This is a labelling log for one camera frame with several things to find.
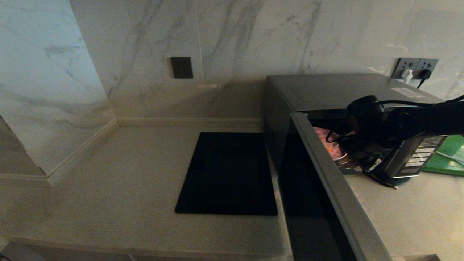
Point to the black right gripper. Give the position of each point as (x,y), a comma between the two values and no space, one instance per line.
(369,152)

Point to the purple plate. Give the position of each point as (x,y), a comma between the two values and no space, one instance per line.
(331,145)

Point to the silver black microwave oven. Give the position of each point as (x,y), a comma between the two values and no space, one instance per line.
(326,90)

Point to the green cutting board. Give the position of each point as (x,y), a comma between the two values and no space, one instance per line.
(447,156)

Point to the white power plug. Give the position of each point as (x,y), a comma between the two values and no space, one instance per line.
(407,75)

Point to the black power plug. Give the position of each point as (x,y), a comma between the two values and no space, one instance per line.
(425,73)

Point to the black glass induction cooktop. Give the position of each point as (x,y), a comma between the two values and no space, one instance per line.
(226,174)

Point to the grey double wall socket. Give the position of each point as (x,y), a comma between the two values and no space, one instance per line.
(413,63)

